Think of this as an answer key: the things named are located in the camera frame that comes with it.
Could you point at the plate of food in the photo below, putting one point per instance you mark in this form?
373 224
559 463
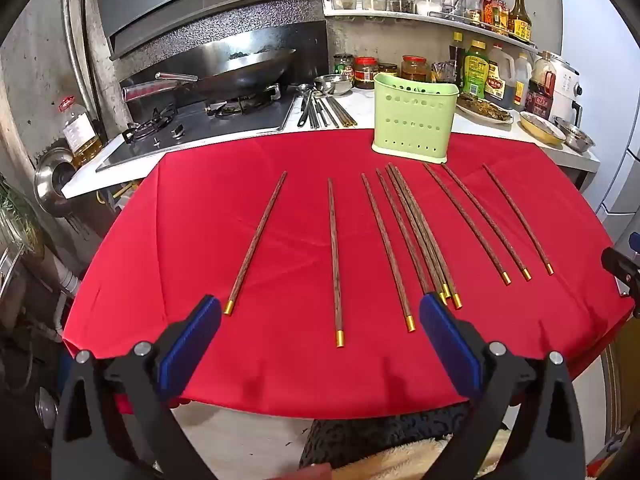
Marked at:
482 107

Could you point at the orange sauce jar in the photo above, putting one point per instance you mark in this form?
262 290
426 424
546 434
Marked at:
414 69

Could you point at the large steel bowl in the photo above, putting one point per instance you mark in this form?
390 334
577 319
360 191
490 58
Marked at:
575 136

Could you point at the yellow bowl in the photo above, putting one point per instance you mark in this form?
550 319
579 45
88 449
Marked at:
541 127

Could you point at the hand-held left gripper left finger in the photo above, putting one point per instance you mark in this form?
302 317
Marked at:
192 347

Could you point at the black gas stove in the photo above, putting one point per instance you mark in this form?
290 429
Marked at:
225 120

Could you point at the green plastic bottle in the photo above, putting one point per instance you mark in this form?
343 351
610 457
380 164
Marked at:
475 70

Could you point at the green plant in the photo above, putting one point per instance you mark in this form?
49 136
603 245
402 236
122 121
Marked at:
15 215

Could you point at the dark patterned cushion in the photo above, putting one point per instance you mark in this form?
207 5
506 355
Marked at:
385 440

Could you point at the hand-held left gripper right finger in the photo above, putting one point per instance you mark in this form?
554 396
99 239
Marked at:
450 347

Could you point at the bundle of metal chopsticks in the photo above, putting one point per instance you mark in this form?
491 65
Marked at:
335 110

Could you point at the white refrigerator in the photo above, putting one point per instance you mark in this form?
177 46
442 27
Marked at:
610 110

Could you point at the green plastic utensil holder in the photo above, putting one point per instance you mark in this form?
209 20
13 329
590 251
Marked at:
415 120

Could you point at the black soy sauce bottle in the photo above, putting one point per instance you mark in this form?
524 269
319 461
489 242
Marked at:
456 60

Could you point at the red lid chili jar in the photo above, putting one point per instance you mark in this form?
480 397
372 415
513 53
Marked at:
365 74

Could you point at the brown wooden chopstick gold cap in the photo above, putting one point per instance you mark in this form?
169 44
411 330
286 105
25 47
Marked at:
526 274
446 290
443 300
457 302
506 278
410 324
341 339
229 307
549 269

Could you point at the red tablecloth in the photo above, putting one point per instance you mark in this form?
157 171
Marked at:
300 370

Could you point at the steel wok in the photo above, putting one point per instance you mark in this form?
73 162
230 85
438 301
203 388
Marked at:
240 72

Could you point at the green label jar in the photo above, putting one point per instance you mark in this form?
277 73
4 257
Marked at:
343 67

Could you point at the grey metal pipe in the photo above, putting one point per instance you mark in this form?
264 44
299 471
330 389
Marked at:
75 50

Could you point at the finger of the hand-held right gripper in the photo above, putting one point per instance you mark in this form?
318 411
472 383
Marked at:
635 242
620 265

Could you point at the white wall shelf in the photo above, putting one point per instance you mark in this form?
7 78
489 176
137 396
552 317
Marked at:
400 16

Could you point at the cooking oil bottle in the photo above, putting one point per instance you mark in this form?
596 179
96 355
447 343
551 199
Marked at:
80 135

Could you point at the clear glass bottle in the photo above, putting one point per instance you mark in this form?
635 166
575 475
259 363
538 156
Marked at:
473 2

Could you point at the yellow cap sauce bottle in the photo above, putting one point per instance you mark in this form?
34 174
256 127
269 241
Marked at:
500 15

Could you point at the steel spoon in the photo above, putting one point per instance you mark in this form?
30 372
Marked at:
304 105

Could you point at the clear plastic jug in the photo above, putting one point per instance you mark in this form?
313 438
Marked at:
522 82

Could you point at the white drain pipe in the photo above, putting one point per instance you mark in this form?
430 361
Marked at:
67 280

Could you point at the white kitchen appliance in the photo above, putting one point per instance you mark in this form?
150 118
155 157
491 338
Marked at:
567 90

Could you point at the small yellow label jar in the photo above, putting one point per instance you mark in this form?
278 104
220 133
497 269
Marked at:
387 70

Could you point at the dark spice packet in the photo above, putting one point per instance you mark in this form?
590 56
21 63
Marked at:
442 72

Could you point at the large dark sauce jug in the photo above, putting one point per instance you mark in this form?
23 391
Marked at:
500 77

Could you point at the small steel bowl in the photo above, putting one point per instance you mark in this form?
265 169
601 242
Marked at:
334 85

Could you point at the tall dark sauce bottle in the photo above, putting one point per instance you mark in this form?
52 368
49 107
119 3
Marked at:
520 15

